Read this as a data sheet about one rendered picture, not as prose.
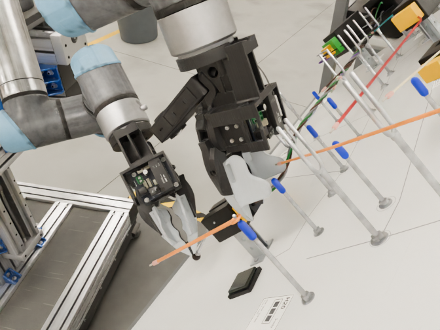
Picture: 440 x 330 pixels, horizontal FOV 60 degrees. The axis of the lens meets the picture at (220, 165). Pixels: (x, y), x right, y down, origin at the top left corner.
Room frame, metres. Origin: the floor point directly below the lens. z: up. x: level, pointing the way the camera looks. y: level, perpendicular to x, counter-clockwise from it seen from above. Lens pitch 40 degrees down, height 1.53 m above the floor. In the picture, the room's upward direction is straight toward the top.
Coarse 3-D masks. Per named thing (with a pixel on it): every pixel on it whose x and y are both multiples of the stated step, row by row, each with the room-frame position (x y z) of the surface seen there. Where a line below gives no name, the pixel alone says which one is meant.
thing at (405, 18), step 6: (408, 6) 0.72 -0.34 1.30; (414, 6) 0.71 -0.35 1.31; (402, 12) 0.71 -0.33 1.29; (408, 12) 0.71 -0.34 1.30; (414, 12) 0.70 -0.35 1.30; (420, 12) 0.71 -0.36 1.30; (396, 18) 0.72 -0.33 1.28; (402, 18) 0.71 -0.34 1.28; (408, 18) 0.71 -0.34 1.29; (414, 18) 0.70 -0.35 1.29; (396, 24) 0.72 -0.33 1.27; (402, 24) 0.71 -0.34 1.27; (408, 24) 0.71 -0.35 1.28; (402, 30) 0.71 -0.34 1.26
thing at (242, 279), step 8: (240, 272) 0.29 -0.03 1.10; (248, 272) 0.28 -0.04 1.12; (256, 272) 0.28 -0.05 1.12; (240, 280) 0.27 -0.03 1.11; (248, 280) 0.27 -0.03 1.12; (256, 280) 0.27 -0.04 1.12; (232, 288) 0.27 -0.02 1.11; (240, 288) 0.26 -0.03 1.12; (248, 288) 0.25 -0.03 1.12; (232, 296) 0.26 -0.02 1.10
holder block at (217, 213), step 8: (224, 200) 0.37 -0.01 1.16; (216, 208) 0.36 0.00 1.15; (224, 208) 0.34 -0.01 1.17; (208, 216) 0.35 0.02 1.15; (216, 216) 0.34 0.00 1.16; (224, 216) 0.34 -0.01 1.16; (208, 224) 0.34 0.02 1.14; (216, 224) 0.34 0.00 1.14; (248, 224) 0.33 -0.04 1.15; (216, 232) 0.34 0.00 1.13; (224, 232) 0.33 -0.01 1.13; (232, 232) 0.33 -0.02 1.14
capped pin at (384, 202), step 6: (336, 150) 0.30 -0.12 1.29; (342, 150) 0.30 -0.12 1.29; (342, 156) 0.30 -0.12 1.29; (348, 156) 0.30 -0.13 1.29; (348, 162) 0.30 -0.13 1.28; (354, 168) 0.29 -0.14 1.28; (360, 174) 0.29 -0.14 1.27; (366, 180) 0.29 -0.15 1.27; (372, 186) 0.28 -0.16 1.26; (378, 192) 0.28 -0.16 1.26; (378, 198) 0.28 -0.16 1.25; (384, 198) 0.28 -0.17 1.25; (390, 198) 0.28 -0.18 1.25; (384, 204) 0.27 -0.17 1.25
